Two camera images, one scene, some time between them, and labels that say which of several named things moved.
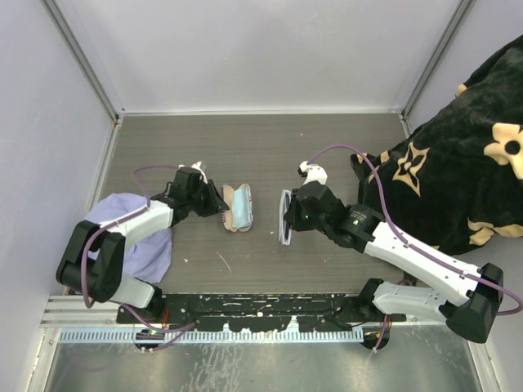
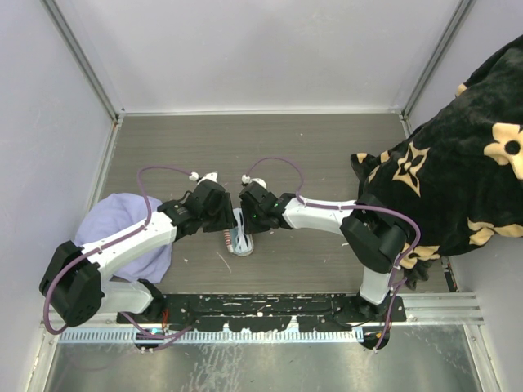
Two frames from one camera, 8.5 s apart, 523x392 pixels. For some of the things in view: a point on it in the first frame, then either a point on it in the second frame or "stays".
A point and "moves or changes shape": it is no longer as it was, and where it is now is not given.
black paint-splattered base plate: x=259 y=311 stays
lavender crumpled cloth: x=149 y=261 stays
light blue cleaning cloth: x=242 y=207 moves or changes shape
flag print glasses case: x=239 y=216 moves or changes shape
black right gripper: x=292 y=216 → x=250 y=227
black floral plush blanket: x=458 y=182 stays
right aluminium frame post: x=459 y=15 stays
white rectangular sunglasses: x=285 y=229 → x=243 y=245
